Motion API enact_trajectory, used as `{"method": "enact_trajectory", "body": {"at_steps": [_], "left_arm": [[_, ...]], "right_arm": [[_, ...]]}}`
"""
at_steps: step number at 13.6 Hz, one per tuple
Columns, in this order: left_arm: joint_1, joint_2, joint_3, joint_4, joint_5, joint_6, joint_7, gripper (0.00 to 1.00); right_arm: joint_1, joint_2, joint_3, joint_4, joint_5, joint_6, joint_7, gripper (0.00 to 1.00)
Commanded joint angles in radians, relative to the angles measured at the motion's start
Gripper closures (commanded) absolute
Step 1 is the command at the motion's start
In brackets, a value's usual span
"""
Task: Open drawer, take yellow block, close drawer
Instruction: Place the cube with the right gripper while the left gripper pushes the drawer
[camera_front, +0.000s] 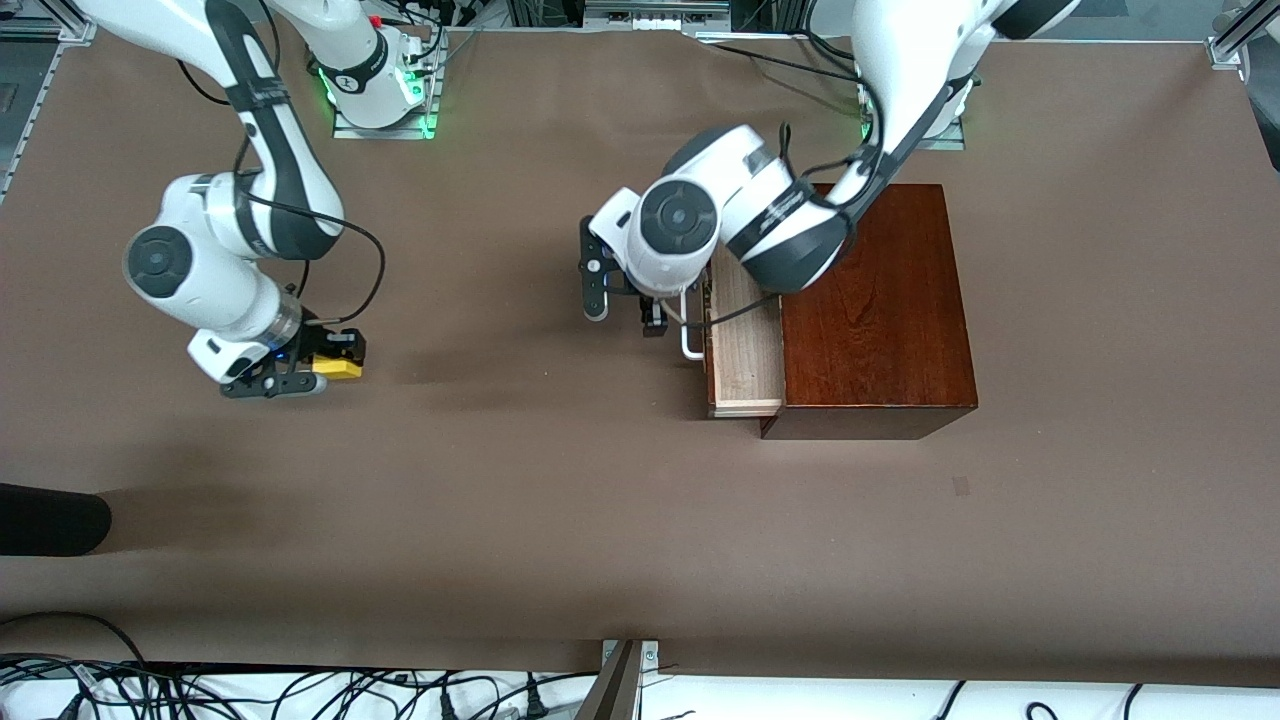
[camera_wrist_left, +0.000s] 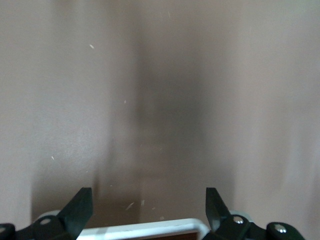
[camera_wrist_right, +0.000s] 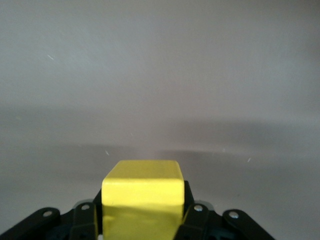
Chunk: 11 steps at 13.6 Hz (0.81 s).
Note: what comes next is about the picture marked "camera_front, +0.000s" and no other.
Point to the yellow block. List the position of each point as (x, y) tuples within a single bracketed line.
[(340, 371)]

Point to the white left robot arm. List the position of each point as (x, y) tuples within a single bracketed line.
[(680, 220)]

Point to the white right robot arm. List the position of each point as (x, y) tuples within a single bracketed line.
[(200, 270)]

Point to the brown paper table cover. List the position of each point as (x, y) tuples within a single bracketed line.
[(500, 500)]

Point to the dark brown wooden cabinet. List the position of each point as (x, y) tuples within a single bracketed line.
[(880, 310)]

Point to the silver socket panel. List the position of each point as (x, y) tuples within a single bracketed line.
[(655, 12)]

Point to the black rounded cylinder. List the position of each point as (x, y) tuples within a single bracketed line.
[(50, 520)]

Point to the black power plug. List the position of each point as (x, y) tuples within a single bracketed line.
[(537, 702), (448, 706)]

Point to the dark grey aluminium bar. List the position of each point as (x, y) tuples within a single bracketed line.
[(612, 695)]

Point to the short silver aluminium profile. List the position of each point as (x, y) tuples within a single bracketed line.
[(1240, 30)]

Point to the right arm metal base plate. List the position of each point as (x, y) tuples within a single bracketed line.
[(425, 120)]

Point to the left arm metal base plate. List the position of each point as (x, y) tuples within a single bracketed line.
[(945, 143)]

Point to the silver metal corner bracket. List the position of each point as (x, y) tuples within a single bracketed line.
[(650, 655)]

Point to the long silver aluminium rail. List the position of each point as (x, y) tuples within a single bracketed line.
[(40, 90)]

